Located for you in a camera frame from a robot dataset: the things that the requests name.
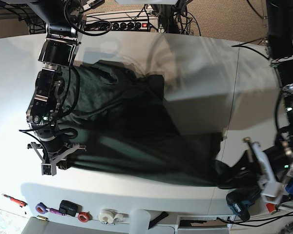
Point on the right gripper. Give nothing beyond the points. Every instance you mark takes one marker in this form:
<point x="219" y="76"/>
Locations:
<point x="50" y="160"/>

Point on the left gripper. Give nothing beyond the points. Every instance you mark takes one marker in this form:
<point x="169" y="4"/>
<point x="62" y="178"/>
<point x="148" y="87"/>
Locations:
<point x="254" y="169"/>

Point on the dark green t-shirt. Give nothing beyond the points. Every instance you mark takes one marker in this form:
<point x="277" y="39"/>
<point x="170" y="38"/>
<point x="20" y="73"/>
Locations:
<point x="122" y="121"/>

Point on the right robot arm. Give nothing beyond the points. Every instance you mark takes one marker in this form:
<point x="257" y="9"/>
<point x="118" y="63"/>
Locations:
<point x="64" y="19"/>

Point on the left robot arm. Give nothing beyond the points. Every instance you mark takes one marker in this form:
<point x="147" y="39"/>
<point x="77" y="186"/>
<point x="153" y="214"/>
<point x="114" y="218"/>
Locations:
<point x="279" y="45"/>

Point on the red square tag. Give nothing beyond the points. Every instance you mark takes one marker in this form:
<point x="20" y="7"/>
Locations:
<point x="270" y="207"/>

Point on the purple tape roll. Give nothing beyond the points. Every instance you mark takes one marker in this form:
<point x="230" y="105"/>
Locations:
<point x="41" y="208"/>

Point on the red black screwdriver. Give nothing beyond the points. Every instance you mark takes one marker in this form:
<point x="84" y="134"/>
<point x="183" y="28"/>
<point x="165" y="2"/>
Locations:
<point x="17" y="201"/>

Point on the red tape roll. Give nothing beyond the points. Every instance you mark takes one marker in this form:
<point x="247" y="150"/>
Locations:
<point x="83" y="217"/>

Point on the clear tape dispenser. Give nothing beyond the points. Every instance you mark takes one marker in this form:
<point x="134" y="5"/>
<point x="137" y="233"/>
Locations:
<point x="111" y="217"/>

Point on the white paper roll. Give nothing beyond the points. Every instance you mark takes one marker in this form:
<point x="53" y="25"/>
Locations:
<point x="139" y="221"/>

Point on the black power strip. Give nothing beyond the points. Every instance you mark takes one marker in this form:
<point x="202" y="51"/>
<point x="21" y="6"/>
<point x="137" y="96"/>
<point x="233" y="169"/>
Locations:
<point x="121" y="26"/>

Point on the teal black cordless drill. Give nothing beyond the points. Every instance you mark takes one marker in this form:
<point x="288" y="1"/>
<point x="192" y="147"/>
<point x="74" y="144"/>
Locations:
<point x="239" y="201"/>

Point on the black action camera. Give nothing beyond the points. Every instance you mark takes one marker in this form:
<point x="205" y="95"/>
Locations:
<point x="68" y="208"/>

